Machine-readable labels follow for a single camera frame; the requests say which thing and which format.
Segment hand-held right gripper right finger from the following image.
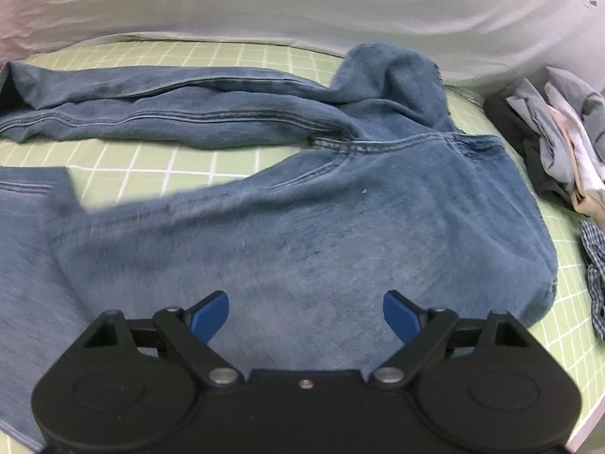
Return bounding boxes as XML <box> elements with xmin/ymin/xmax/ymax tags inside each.
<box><xmin>368</xmin><ymin>289</ymin><xmax>540</xmax><ymax>387</ymax></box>

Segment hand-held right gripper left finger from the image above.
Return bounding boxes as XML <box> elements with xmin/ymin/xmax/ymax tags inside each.
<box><xmin>71</xmin><ymin>290</ymin><xmax>245</xmax><ymax>387</ymax></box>

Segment blue denim jeans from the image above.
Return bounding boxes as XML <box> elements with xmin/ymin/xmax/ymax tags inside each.
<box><xmin>0</xmin><ymin>42</ymin><xmax>559</xmax><ymax>454</ymax></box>

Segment black garment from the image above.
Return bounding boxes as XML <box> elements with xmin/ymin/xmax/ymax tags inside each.
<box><xmin>483</xmin><ymin>77</ymin><xmax>576</xmax><ymax>205</ymax></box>

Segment dark plaid cloth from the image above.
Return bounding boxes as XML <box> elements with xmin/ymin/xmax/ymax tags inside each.
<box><xmin>579</xmin><ymin>220</ymin><xmax>605</xmax><ymax>342</ymax></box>

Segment beige garment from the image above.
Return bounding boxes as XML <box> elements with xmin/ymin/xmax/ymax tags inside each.
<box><xmin>549</xmin><ymin>106</ymin><xmax>605</xmax><ymax>221</ymax></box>

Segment grey garment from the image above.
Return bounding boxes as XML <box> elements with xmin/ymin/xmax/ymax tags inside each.
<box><xmin>506</xmin><ymin>66</ymin><xmax>605</xmax><ymax>186</ymax></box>

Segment white garment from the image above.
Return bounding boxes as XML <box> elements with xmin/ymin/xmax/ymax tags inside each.
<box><xmin>543</xmin><ymin>80</ymin><xmax>605</xmax><ymax>202</ymax></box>

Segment white carrot print curtain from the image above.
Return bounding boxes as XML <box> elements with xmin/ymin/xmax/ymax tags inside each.
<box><xmin>0</xmin><ymin>0</ymin><xmax>605</xmax><ymax>93</ymax></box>

